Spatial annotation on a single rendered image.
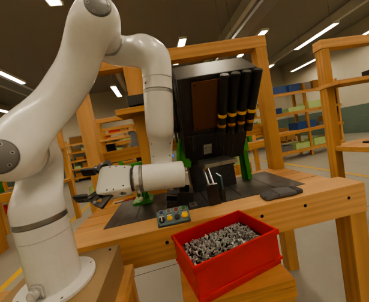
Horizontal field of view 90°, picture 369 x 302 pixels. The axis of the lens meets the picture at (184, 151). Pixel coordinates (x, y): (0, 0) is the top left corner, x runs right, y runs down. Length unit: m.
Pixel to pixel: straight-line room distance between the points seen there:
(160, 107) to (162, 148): 0.16
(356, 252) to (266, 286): 0.73
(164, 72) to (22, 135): 0.37
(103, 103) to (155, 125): 11.07
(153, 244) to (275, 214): 0.57
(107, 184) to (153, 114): 0.24
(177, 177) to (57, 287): 0.40
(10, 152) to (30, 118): 0.09
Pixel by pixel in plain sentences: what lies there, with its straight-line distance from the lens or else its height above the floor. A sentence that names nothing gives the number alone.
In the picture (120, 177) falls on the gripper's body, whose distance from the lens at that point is 0.59.
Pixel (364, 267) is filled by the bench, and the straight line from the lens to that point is 1.43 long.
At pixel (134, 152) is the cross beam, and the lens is 1.51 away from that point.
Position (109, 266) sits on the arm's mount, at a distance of 0.68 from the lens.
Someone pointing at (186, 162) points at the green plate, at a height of 1.13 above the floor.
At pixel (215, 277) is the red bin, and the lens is 0.65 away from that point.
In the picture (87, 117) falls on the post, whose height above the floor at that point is 1.55.
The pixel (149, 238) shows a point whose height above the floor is 0.87.
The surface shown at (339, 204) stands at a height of 0.82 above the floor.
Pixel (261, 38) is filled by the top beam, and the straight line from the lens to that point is 1.77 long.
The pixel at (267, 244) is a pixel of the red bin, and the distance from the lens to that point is 0.72.
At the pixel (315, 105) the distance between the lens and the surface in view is 7.15.
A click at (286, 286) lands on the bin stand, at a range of 0.75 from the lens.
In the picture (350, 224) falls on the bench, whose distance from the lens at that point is 1.28.
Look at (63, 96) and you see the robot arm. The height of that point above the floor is 1.43.
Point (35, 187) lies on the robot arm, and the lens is 0.63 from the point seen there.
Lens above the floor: 1.28
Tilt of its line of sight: 4 degrees down
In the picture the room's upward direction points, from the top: 11 degrees counter-clockwise
